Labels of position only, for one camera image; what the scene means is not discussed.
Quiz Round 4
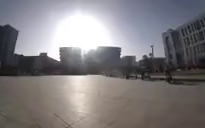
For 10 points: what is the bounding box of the grey paved plaza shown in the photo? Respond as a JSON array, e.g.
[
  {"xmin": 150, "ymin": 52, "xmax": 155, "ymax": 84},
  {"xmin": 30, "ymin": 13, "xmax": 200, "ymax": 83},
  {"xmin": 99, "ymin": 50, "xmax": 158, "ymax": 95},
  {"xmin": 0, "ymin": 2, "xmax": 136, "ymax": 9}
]
[{"xmin": 0, "ymin": 74, "xmax": 205, "ymax": 128}]

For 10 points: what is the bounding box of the person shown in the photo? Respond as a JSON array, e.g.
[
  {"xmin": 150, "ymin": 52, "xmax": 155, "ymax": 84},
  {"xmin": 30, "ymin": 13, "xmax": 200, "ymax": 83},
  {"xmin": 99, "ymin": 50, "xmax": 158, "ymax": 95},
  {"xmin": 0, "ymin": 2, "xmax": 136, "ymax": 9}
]
[{"xmin": 165, "ymin": 67, "xmax": 174, "ymax": 84}]

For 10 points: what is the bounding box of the lamp pole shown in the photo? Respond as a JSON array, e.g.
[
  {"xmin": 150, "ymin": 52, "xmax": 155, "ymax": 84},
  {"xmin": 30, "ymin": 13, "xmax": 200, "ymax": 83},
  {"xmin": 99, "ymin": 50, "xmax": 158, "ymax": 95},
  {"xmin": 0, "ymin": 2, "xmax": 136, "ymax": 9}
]
[{"xmin": 149, "ymin": 43, "xmax": 155, "ymax": 60}]

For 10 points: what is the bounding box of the small dark building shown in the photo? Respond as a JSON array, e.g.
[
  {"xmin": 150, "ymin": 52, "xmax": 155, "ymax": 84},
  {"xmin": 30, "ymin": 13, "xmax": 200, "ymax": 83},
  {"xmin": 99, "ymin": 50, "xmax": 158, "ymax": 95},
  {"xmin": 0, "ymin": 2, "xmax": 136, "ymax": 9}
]
[{"xmin": 120, "ymin": 55, "xmax": 137, "ymax": 76}]

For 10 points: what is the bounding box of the dark wide block building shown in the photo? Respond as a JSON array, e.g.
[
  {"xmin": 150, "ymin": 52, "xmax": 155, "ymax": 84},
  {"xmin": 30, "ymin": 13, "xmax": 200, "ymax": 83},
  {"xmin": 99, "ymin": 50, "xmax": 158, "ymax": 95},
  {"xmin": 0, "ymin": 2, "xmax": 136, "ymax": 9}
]
[{"xmin": 84, "ymin": 45, "xmax": 122, "ymax": 76}]

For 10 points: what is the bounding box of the dark tall building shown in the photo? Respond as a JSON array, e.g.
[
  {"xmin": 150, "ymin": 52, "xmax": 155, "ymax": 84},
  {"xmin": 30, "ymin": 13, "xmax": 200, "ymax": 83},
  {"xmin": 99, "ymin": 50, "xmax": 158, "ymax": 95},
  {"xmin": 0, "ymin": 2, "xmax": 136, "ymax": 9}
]
[{"xmin": 0, "ymin": 18, "xmax": 20, "ymax": 76}]

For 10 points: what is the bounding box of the dark low building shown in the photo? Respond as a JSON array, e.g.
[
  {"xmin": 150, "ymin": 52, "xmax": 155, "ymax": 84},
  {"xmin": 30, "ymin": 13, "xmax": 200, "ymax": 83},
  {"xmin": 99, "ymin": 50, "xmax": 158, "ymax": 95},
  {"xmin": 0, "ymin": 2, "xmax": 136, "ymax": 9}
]
[
  {"xmin": 138, "ymin": 54, "xmax": 167, "ymax": 74},
  {"xmin": 13, "ymin": 52, "xmax": 60, "ymax": 76}
]

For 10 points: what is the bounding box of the white multi-storey building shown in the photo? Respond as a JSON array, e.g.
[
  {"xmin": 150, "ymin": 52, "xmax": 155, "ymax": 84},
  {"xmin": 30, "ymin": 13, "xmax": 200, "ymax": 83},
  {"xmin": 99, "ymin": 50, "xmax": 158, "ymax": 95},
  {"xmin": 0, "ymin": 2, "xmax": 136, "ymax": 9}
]
[{"xmin": 161, "ymin": 9, "xmax": 205, "ymax": 70}]

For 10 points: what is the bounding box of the pale low wall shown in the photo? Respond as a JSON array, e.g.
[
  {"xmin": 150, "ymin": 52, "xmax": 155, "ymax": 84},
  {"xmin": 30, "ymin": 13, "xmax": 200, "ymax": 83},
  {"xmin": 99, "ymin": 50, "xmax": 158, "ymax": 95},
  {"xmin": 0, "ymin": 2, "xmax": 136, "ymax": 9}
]
[{"xmin": 172, "ymin": 73, "xmax": 205, "ymax": 83}]

